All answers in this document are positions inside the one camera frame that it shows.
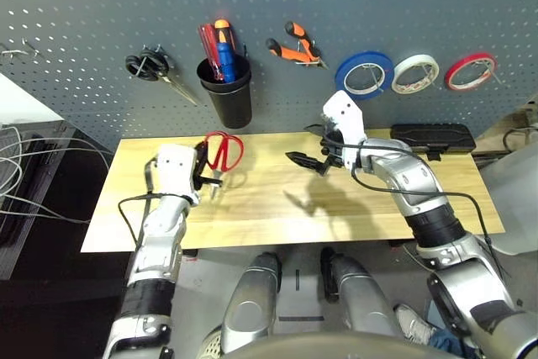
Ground dark grey metal pegboard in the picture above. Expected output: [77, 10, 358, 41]
[0, 0, 538, 150]

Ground red handled screwdriver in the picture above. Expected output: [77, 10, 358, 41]
[198, 23, 226, 82]

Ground silver right robot leg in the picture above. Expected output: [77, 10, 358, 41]
[319, 246, 405, 337]

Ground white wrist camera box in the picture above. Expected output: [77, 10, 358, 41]
[321, 90, 369, 167]
[156, 143, 200, 206]

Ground white tape roll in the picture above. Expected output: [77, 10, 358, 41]
[391, 54, 441, 96]

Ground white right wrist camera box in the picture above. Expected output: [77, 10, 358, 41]
[321, 90, 369, 167]

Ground orange black pliers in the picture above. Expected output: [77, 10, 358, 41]
[265, 20, 330, 71]

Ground white floor cable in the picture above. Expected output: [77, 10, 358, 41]
[402, 244, 435, 272]

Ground black handled scissors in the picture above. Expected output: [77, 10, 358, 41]
[124, 48, 199, 107]

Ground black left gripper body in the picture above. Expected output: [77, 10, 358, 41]
[193, 141, 210, 193]

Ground blue tape roll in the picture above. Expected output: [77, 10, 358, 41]
[334, 50, 396, 102]

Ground silver robot leg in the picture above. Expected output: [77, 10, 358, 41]
[220, 251, 282, 354]
[319, 246, 405, 337]

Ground grey loose cable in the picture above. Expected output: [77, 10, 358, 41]
[0, 193, 92, 225]
[0, 135, 113, 157]

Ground plain white sneaker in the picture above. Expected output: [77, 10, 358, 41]
[394, 303, 439, 346]

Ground silver left robot leg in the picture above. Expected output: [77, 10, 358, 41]
[220, 251, 282, 354]

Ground red handled scissors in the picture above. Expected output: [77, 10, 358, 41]
[204, 130, 245, 201]

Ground black equipment rack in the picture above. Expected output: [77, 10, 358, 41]
[0, 119, 82, 282]

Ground orange black screwdriver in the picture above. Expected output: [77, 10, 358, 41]
[213, 18, 238, 79]

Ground grey robot torso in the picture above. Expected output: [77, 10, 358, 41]
[197, 330, 463, 359]

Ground large grey machine housing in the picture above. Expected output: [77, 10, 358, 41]
[478, 150, 538, 256]

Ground blue jeans leg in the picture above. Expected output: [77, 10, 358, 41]
[428, 328, 481, 359]

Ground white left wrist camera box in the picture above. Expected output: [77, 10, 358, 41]
[156, 143, 200, 206]

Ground black tool case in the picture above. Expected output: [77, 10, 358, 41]
[389, 123, 477, 162]

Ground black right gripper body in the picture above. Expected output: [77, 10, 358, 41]
[320, 120, 348, 169]

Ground black cup holder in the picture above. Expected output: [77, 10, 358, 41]
[196, 54, 254, 130]

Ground red tape roll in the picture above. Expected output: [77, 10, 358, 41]
[444, 52, 499, 92]

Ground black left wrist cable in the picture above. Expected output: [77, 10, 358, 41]
[118, 156, 188, 251]

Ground white mesh sneaker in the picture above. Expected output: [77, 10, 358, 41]
[197, 325, 224, 359]

